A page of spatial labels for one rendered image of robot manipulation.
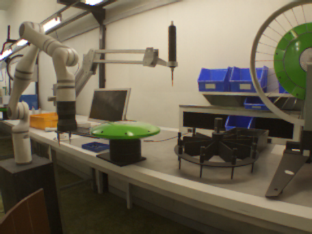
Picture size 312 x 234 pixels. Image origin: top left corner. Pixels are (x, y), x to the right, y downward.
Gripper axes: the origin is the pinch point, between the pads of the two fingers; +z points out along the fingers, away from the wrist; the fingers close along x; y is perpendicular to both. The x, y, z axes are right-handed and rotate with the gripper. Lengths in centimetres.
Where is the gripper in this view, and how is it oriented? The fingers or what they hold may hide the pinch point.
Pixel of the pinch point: (64, 145)
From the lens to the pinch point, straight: 92.9
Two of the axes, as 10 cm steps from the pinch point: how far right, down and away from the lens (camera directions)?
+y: 8.5, 0.6, -5.2
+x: 5.3, -1.0, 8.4
